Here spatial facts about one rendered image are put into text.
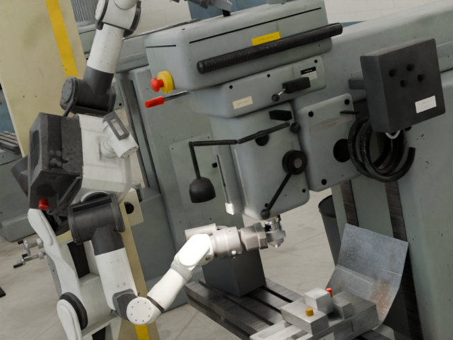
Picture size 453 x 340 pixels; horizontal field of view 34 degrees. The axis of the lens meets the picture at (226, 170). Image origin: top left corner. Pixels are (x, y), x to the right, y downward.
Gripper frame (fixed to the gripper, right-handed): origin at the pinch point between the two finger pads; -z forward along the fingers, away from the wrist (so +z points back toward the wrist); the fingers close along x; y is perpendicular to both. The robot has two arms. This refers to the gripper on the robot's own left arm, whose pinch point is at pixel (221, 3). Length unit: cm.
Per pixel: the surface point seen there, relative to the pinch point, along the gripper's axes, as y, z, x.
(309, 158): -31, -40, 6
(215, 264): -86, -33, -31
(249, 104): -21.4, -16.7, 14.0
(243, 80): -16.0, -12.7, 13.8
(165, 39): -13.4, 10.6, 14.4
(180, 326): -201, -56, -204
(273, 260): -166, -110, -280
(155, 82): -25.2, 9.1, 14.3
